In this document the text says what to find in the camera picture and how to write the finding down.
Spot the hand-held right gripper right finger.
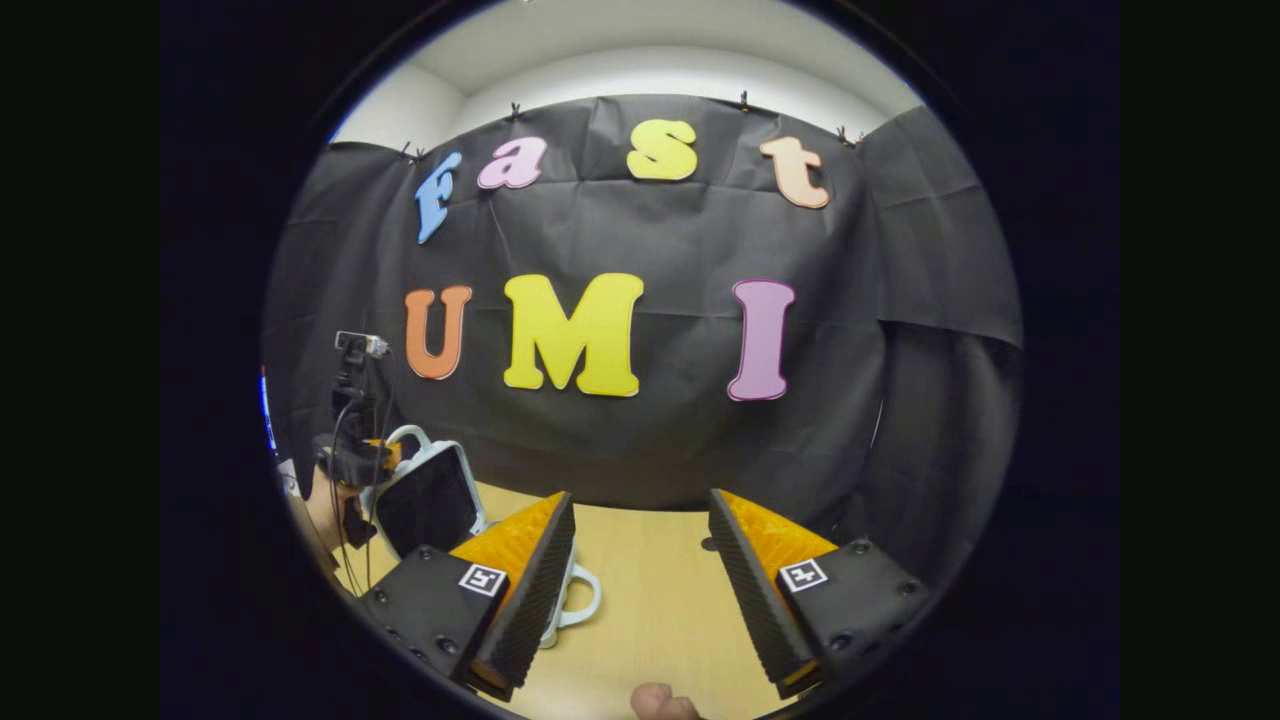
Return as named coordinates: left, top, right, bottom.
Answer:
left=707, top=488, right=931, bottom=701

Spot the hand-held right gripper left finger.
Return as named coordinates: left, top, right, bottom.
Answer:
left=358, top=490, right=578, bottom=703

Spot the light blue suitcase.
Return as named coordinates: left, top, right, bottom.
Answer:
left=358, top=425, right=603, bottom=651

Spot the black backdrop cloth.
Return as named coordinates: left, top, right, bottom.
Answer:
left=262, top=93, right=1024, bottom=591

